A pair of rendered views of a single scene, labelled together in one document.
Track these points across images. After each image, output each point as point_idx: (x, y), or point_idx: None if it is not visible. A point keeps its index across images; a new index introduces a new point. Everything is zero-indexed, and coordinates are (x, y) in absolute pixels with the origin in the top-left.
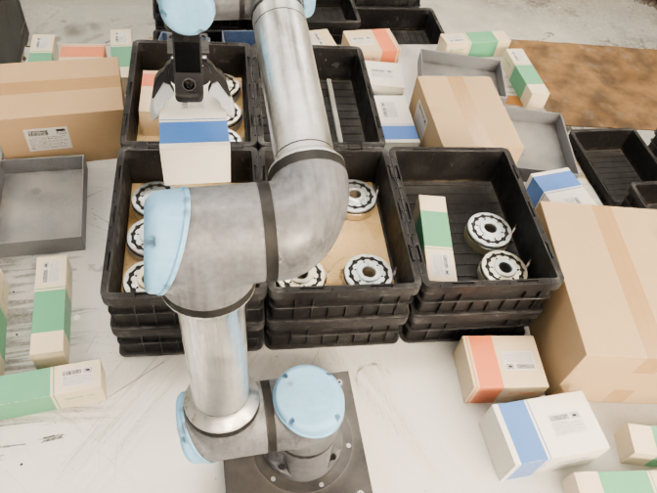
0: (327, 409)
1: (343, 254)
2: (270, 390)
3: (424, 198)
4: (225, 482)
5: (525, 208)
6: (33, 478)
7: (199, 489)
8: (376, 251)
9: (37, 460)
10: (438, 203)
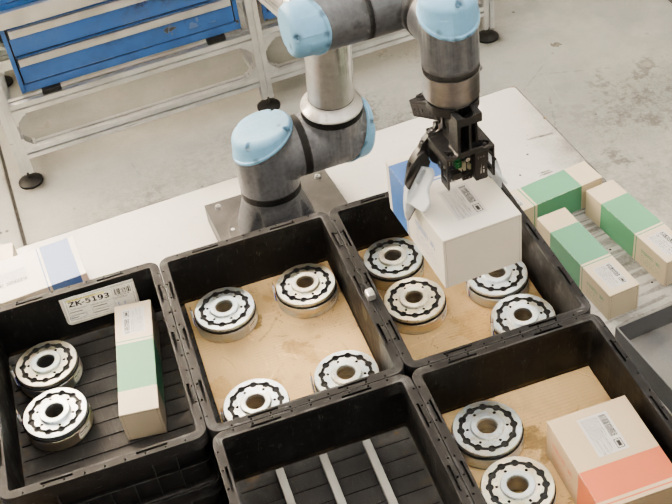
0: (244, 124)
1: (260, 343)
2: (295, 127)
3: (149, 404)
4: (337, 188)
5: (0, 406)
6: (503, 171)
7: (361, 198)
8: (217, 359)
9: (509, 180)
10: (129, 401)
